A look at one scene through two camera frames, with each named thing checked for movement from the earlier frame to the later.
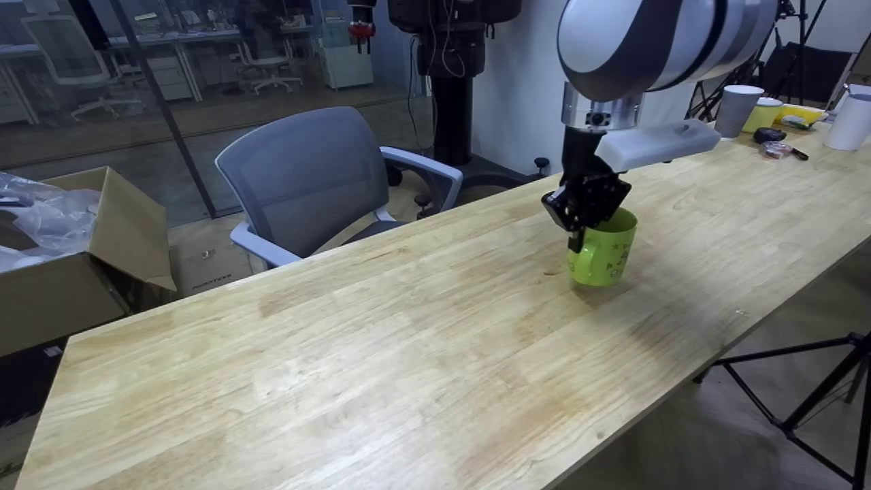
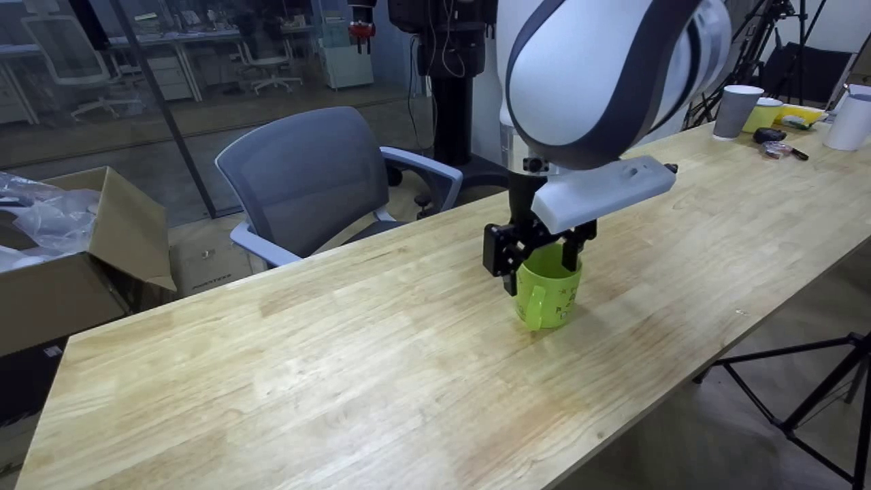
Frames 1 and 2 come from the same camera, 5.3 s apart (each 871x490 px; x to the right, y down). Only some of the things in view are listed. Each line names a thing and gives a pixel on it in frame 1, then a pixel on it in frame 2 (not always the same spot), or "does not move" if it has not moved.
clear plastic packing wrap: (59, 216) does not move
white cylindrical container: (851, 119) does not move
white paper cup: (735, 107) does not move
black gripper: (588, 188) -> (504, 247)
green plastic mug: (606, 252) -> (549, 286)
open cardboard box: (127, 262) does not move
